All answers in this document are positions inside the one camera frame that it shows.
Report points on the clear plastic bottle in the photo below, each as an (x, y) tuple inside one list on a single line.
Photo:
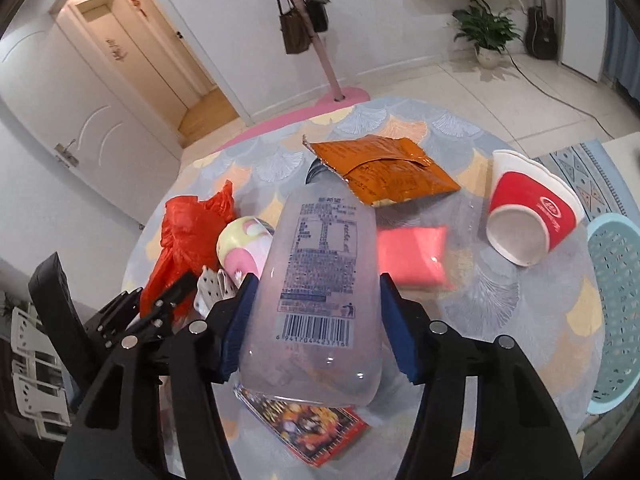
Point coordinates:
[(320, 270)]

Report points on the white panel door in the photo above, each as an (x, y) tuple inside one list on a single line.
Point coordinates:
[(75, 110)]

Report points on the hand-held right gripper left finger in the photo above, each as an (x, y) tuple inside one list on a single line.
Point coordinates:
[(240, 322)]

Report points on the potted green plant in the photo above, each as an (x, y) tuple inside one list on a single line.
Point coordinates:
[(487, 27)]

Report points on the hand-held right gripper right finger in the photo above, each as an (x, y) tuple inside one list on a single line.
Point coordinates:
[(397, 330)]

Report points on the white hallway door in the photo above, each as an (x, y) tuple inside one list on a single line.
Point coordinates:
[(125, 77), (167, 47)]

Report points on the fan-patterned tablecloth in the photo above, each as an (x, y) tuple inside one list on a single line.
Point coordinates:
[(500, 320)]

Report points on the blue curtain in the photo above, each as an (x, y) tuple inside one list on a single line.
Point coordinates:
[(622, 45)]

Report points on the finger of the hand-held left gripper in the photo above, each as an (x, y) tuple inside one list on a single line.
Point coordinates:
[(122, 312), (170, 296)]

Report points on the blue patterned rug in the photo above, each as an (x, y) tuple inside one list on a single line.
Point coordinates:
[(575, 170)]

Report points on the colourful printed packet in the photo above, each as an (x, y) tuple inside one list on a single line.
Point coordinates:
[(310, 425)]

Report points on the pink packet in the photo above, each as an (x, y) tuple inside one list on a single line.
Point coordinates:
[(415, 255)]

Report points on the orange snack packet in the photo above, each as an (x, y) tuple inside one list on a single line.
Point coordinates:
[(390, 170)]

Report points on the red door decoration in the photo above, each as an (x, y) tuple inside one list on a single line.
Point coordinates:
[(116, 50)]

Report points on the pastel striped cup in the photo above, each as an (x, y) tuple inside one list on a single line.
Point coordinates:
[(242, 245)]

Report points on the pink coat rack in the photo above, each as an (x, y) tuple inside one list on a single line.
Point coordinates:
[(325, 55)]

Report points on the red plastic bag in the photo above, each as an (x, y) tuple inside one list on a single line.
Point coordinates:
[(190, 230)]

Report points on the brown tote bag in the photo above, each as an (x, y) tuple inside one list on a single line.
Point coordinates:
[(295, 30)]

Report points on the black bag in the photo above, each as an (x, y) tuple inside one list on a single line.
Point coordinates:
[(318, 12)]

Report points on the light blue laundry basket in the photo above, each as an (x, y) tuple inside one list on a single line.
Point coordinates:
[(617, 310)]

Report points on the red paper cup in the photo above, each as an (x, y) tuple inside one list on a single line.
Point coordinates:
[(545, 205)]

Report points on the black guitar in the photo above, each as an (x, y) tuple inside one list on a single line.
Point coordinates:
[(541, 35)]

